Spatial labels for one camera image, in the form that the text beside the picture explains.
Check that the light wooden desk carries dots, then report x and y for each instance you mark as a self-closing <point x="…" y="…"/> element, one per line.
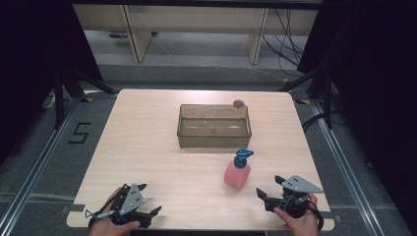
<point x="196" y="19"/>

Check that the small round grey disc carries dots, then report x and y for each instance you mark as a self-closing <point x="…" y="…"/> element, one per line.
<point x="238" y="104"/>

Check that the black curtain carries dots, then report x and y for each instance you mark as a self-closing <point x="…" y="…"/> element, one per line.
<point x="377" y="82"/>
<point x="36" y="65"/>

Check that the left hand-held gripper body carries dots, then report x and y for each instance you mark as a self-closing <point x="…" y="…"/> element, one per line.
<point x="131" y="200"/>

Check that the clear brown plastic container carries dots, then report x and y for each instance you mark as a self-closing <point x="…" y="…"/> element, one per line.
<point x="214" y="128"/>

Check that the yellow black floor tape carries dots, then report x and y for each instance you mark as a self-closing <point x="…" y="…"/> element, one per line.
<point x="303" y="102"/>
<point x="86" y="99"/>

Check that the pink soap bottle blue pump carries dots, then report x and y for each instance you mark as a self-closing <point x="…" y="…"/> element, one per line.
<point x="238" y="172"/>

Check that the metal floor rail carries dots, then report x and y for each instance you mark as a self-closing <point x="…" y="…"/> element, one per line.
<point x="36" y="167"/>
<point x="349" y="167"/>

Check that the black metal stand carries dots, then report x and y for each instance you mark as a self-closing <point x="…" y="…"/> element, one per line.
<point x="319" y="88"/>
<point x="69" y="88"/>

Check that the person's left hand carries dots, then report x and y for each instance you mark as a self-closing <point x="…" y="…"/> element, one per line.
<point x="108" y="227"/>

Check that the person's right hand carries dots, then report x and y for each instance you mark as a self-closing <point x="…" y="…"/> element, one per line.
<point x="300" y="226"/>

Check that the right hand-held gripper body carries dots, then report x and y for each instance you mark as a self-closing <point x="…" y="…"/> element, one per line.
<point x="295" y="193"/>

